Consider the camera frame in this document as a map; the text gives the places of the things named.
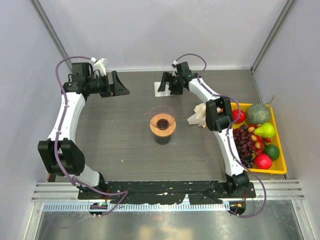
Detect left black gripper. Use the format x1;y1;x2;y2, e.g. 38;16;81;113
86;71;129;98

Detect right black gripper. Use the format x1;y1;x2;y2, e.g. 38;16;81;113
157;72;182;96

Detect white paper sheet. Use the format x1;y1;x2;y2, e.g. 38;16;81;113
153;81;171;97

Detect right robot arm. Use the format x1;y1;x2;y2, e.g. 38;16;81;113
158;61;250;197

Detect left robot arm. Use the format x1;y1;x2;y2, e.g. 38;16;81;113
37;58;130;199

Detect white coffee filter stack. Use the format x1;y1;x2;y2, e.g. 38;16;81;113
187;103;207;128

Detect red apple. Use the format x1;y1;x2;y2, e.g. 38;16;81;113
232;109;246;124

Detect green netted melon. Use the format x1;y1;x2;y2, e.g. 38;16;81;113
245;103;271;125

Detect dark red grape bunch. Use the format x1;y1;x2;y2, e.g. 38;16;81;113
232;124;254;169

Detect small red cherries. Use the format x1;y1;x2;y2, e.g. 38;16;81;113
248;124;272;155

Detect green pear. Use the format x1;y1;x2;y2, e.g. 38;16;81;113
253;122;276;139

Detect red pepper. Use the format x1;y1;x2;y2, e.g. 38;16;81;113
253;153;273;170

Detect dark green fruit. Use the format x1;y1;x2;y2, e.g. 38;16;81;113
263;144;280;161

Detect yellow plastic tray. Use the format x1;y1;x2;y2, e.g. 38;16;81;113
231;103;287;175

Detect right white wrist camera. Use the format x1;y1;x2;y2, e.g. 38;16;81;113
171;60;178;77

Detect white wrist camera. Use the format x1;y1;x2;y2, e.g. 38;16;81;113
171;60;178;77
90;57;109;76

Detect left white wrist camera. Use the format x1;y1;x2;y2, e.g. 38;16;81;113
90;57;109;76

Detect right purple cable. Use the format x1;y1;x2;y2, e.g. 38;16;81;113
172;53;267;220

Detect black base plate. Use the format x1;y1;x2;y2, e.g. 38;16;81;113
77;180;256;205

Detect white slotted cable duct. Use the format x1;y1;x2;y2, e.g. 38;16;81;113
42;201;230;212

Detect aluminium frame rail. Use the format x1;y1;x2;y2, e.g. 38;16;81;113
31;179;305;202

